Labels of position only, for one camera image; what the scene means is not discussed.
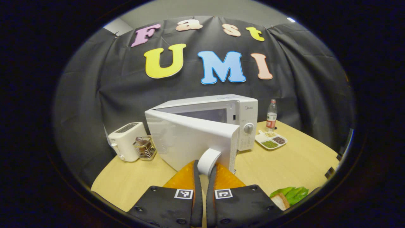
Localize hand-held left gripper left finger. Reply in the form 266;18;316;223
128;160;203;228

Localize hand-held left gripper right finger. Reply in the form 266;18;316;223
206;163;284;228

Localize white microwave oven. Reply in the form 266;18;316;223
145;94;258;176

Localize lettuce sandwich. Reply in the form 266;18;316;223
270;187;309;211

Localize small glass jar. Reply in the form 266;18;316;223
133;136;157;161

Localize white divided dish of beans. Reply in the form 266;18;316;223
255;130;288;150

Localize white toaster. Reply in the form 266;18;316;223
108;122;148;162

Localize red label water bottle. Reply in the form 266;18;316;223
266;99;278;132

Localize black backdrop cloth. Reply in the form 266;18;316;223
52;16;356;187

